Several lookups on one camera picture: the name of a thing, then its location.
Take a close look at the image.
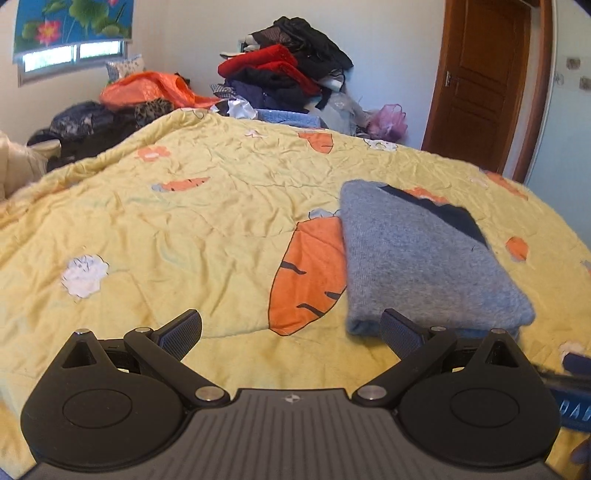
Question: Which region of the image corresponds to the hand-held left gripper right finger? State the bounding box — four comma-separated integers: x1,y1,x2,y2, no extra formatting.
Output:
352,309,530,408

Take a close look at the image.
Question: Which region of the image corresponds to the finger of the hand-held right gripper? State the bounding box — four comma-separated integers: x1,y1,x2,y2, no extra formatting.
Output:
562,353,591,376

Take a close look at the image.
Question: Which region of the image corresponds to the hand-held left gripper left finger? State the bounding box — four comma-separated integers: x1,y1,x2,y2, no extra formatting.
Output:
59,309,230,408

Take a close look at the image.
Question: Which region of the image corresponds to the grey sweater with navy sleeves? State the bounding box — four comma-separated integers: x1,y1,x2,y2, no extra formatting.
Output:
340,180,537,339

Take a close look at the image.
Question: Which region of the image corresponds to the dark patterned clothes heap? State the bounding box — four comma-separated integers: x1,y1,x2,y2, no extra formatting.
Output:
28,102,140,172

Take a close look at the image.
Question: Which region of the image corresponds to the pile of mixed clothes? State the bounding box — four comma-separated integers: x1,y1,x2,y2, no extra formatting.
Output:
210,16,356,116

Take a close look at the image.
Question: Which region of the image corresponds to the yellow carrot-print quilt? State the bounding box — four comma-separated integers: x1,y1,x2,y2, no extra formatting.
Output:
0,108,591,476

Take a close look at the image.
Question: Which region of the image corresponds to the pink plastic bag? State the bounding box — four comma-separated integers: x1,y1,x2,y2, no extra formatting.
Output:
368,104,410,142

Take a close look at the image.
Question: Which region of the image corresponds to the leopard-print cloth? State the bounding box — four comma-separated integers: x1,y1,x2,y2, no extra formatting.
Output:
134,98,177,128

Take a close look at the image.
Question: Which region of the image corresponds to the white crumpled bag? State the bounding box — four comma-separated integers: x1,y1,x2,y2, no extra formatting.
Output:
212,98,257,120

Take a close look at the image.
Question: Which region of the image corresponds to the clear plastic bag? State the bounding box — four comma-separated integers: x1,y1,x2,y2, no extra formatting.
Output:
318,90,370,136

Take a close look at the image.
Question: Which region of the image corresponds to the cream fabric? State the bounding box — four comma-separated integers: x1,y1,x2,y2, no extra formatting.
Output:
0,131,49,200

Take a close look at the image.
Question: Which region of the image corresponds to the blue-grey folded cloth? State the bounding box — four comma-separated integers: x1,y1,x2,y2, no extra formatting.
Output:
256,108,324,128

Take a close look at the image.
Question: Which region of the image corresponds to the orange plastic bag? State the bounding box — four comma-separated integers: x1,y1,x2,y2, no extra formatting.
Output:
100,71,223,112

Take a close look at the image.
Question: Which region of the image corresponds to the brown wooden door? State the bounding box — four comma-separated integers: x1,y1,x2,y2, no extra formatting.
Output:
421,0,554,183

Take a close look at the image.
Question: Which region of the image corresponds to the floral pillow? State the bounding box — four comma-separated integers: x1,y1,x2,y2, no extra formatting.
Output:
105,54,144,85

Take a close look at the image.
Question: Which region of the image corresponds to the window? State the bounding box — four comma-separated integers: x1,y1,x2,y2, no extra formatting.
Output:
18,39,128,86

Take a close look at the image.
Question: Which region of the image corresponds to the lotus-print window blind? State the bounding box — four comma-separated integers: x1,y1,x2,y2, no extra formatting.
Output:
13,0,135,62

